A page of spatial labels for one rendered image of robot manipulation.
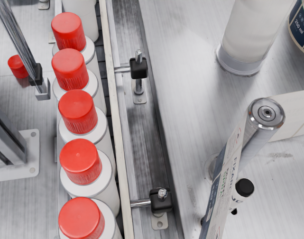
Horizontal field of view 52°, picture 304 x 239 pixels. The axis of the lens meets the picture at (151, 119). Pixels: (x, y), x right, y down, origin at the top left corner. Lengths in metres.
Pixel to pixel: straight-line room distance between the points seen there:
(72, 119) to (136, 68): 0.25
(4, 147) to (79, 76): 0.21
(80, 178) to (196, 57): 0.38
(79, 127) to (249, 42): 0.32
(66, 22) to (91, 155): 0.16
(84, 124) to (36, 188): 0.27
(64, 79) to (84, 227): 0.15
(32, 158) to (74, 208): 0.32
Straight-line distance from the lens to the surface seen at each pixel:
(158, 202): 0.43
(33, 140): 0.58
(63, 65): 0.33
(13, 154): 0.53
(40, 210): 0.54
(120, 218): 0.47
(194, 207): 0.47
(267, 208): 0.50
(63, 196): 0.40
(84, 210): 0.26
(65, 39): 0.36
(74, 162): 0.27
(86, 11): 0.56
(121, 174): 0.44
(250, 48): 0.54
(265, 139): 0.35
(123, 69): 0.54
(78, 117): 0.29
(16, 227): 0.55
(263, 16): 0.50
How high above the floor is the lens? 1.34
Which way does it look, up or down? 62 degrees down
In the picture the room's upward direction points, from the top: 4 degrees clockwise
